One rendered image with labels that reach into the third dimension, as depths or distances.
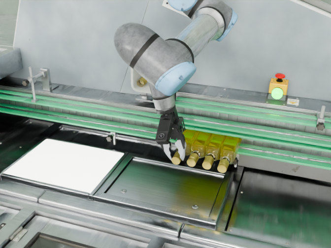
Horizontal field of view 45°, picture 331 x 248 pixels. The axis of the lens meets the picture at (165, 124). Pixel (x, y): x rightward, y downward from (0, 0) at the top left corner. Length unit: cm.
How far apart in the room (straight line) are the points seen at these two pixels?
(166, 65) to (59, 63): 108
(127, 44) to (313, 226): 92
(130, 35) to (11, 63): 113
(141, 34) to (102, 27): 83
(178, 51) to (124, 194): 66
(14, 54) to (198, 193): 116
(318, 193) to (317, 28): 64
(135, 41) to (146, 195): 67
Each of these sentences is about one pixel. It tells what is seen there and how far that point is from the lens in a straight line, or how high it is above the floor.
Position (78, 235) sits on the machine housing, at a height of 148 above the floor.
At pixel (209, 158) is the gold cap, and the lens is 149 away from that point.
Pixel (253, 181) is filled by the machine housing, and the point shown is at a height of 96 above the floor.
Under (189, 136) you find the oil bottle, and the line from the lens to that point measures 161.
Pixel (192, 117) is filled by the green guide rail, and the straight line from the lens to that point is 169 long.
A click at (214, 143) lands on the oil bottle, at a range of 157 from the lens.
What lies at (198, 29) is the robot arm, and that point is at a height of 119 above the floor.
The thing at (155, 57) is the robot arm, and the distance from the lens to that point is 106.
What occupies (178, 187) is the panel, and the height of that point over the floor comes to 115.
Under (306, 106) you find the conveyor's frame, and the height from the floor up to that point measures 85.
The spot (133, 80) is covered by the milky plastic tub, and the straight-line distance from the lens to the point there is 180.
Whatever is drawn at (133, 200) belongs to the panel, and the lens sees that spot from 150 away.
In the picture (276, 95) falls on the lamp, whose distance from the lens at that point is 165.
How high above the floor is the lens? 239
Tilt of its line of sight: 58 degrees down
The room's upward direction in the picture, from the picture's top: 142 degrees counter-clockwise
